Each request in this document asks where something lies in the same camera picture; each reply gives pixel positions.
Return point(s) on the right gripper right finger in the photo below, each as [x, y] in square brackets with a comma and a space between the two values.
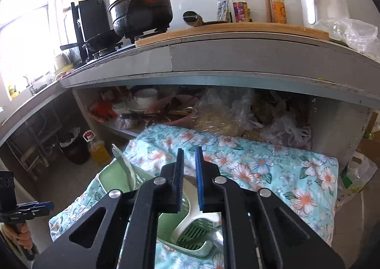
[259, 230]

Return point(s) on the steel spoon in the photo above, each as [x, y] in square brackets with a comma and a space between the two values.
[216, 237]

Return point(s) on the white ceramic soup spoon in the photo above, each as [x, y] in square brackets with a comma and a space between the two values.
[194, 213]

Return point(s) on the white plastic rice paddle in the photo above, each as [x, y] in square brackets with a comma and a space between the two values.
[126, 166]

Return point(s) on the person's left hand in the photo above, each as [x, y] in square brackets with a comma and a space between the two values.
[22, 237]

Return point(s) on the floral blue quilt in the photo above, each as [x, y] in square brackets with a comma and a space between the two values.
[305, 181]

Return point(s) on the black trash bin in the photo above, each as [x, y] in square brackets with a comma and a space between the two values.
[73, 146]

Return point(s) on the green star utensil holder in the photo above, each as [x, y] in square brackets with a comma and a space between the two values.
[113, 177]

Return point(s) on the yellow cooking oil bottle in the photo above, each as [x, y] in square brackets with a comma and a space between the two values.
[97, 149]

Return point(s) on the white shopping bag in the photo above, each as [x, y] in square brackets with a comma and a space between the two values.
[358, 172]

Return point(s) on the cardboard box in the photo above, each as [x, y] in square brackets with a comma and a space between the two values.
[369, 144]

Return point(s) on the stacked white bowls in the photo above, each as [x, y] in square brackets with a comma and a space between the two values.
[136, 102]

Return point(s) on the wooden cutting board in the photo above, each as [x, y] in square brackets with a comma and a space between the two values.
[235, 28]

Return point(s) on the black appliance box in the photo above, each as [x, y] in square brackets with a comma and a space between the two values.
[90, 19]

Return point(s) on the orange sauce bottle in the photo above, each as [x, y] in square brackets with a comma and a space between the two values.
[278, 12]

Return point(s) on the clear plastic bag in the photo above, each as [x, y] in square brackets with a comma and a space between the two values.
[358, 35]

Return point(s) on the dark soy sauce bottle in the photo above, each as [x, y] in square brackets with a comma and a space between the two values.
[241, 12]

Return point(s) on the wooden rolling pin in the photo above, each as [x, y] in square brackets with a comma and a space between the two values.
[268, 12]

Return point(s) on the clear vinegar bottle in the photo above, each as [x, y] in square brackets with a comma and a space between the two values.
[223, 13]

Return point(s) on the black cooking pot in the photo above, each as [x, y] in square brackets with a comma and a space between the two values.
[132, 18]

